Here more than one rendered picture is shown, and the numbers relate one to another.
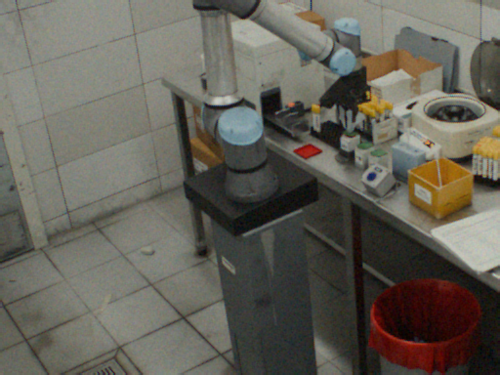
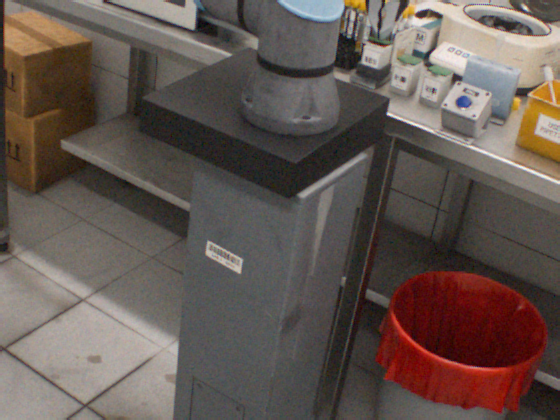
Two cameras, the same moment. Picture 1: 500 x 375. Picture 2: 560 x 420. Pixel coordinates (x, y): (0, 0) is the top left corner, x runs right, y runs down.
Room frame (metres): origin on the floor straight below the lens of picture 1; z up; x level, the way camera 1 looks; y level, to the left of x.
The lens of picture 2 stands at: (1.00, 0.70, 1.46)
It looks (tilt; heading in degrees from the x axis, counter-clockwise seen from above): 30 degrees down; 333
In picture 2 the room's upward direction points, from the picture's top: 9 degrees clockwise
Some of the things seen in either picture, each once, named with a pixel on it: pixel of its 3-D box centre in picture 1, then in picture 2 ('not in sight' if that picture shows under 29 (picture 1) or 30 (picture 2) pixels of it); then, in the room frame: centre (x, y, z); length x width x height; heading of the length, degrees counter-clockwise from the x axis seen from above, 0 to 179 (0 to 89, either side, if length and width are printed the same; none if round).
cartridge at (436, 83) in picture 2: (378, 162); (436, 86); (2.21, -0.20, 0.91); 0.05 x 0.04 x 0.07; 124
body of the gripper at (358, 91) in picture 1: (353, 86); not in sight; (2.33, -0.14, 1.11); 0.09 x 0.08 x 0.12; 126
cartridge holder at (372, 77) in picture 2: (351, 151); (373, 71); (2.32, -0.12, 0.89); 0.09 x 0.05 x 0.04; 126
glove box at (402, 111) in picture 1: (422, 110); (432, 23); (2.52, -0.38, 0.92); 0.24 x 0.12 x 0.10; 124
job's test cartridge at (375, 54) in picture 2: (350, 144); (375, 58); (2.32, -0.12, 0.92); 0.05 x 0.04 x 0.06; 126
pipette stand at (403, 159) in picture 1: (408, 163); (488, 88); (2.16, -0.28, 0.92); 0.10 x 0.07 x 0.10; 40
